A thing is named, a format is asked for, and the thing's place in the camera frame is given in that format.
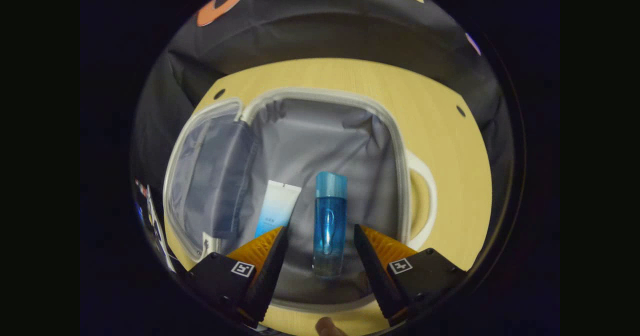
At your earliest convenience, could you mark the black backdrop cloth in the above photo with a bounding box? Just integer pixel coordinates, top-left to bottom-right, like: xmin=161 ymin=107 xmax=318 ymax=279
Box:
xmin=131 ymin=0 xmax=516 ymax=227

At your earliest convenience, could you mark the white and blue tube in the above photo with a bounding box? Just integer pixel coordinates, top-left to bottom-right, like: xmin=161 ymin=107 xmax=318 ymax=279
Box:
xmin=255 ymin=180 xmax=302 ymax=239

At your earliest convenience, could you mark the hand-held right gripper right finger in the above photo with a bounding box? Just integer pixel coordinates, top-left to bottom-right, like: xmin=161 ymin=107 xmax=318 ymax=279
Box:
xmin=353 ymin=223 xmax=468 ymax=327

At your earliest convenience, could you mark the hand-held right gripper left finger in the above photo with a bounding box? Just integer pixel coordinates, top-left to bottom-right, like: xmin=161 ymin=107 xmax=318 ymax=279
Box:
xmin=185 ymin=226 xmax=289 ymax=328

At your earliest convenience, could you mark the white suitcase with grey lining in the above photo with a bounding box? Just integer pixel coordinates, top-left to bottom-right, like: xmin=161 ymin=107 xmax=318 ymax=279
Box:
xmin=162 ymin=87 xmax=438 ymax=313

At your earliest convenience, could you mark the blue bottle with blue cap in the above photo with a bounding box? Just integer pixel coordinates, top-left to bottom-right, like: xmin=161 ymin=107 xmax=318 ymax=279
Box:
xmin=313 ymin=171 xmax=348 ymax=278

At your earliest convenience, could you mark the bright monitor screen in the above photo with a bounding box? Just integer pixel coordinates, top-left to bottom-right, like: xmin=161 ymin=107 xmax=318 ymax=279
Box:
xmin=134 ymin=178 xmax=177 ymax=273

